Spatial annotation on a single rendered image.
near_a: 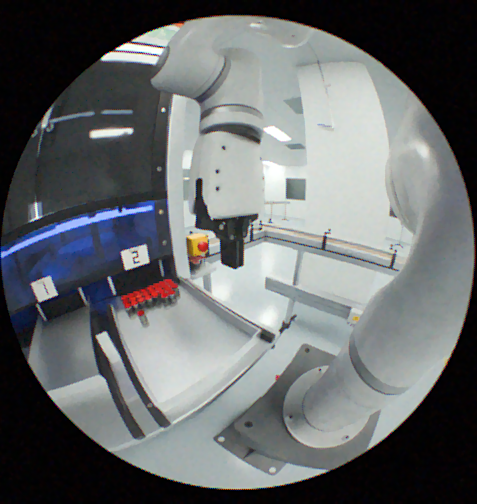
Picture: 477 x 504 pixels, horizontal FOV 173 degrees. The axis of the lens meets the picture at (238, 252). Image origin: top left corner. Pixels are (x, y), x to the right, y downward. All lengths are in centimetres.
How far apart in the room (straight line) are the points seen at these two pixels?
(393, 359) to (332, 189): 154
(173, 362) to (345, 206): 158
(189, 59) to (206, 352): 45
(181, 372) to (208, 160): 35
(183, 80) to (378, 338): 29
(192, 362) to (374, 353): 31
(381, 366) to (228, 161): 24
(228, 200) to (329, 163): 152
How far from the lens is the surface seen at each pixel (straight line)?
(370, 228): 160
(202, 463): 121
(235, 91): 21
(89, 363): 46
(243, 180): 19
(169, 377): 35
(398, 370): 16
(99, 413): 39
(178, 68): 19
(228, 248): 20
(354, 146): 168
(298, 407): 33
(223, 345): 37
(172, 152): 57
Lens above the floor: 118
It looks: 20 degrees down
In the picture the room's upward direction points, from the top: straight up
